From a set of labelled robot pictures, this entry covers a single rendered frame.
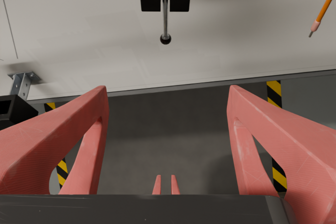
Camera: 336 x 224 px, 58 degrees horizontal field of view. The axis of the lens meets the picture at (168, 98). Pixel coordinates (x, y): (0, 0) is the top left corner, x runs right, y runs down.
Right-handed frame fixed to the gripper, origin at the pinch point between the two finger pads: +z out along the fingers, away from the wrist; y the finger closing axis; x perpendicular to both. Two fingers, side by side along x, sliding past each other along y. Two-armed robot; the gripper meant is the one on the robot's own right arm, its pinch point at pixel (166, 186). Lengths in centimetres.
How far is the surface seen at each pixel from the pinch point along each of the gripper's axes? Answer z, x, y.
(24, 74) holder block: 24.1, 11.0, 23.6
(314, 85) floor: 78, 73, -66
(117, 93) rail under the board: 25.7, 17.6, 9.0
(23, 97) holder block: 20.5, 12.7, 23.3
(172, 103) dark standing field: 79, 87, -4
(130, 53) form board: 23.6, 5.6, 5.4
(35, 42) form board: 23.2, 3.3, 19.1
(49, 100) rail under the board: 26.2, 20.5, 22.6
